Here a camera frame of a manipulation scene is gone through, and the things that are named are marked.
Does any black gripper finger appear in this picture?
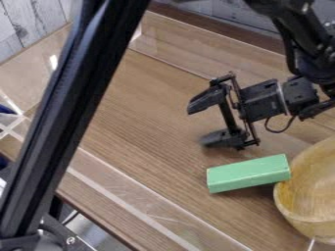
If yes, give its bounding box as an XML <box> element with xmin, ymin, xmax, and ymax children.
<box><xmin>201</xmin><ymin>128</ymin><xmax>249</xmax><ymax>148</ymax></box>
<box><xmin>187</xmin><ymin>86</ymin><xmax>227</xmax><ymax>115</ymax></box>

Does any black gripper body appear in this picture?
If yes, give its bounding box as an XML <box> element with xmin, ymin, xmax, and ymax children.
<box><xmin>210</xmin><ymin>72</ymin><xmax>261</xmax><ymax>151</ymax></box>

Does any green rectangular block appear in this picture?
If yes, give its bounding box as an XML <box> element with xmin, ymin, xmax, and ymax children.
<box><xmin>207</xmin><ymin>154</ymin><xmax>293</xmax><ymax>193</ymax></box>

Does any light wooden bowl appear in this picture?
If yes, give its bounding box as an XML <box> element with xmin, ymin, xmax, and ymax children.
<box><xmin>274</xmin><ymin>136</ymin><xmax>335</xmax><ymax>245</ymax></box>

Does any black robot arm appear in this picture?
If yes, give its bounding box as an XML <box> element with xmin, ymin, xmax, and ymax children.
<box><xmin>0</xmin><ymin>0</ymin><xmax>335</xmax><ymax>239</ymax></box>

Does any black table leg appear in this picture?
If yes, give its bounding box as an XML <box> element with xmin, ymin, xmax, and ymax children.
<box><xmin>50</xmin><ymin>196</ymin><xmax>64</xmax><ymax>220</ymax></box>

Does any blue object at left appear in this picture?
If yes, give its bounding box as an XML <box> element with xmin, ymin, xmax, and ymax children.
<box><xmin>0</xmin><ymin>104</ymin><xmax>16</xmax><ymax>115</ymax></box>

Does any clear acrylic tray wall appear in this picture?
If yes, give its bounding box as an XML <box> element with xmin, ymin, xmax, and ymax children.
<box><xmin>0</xmin><ymin>9</ymin><xmax>335</xmax><ymax>251</ymax></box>

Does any metal base plate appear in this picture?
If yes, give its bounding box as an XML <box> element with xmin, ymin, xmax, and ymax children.
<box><xmin>47</xmin><ymin>217</ymin><xmax>99</xmax><ymax>251</ymax></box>

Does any black cable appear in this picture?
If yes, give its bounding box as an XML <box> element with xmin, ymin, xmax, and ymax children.
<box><xmin>38</xmin><ymin>224</ymin><xmax>71</xmax><ymax>251</ymax></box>

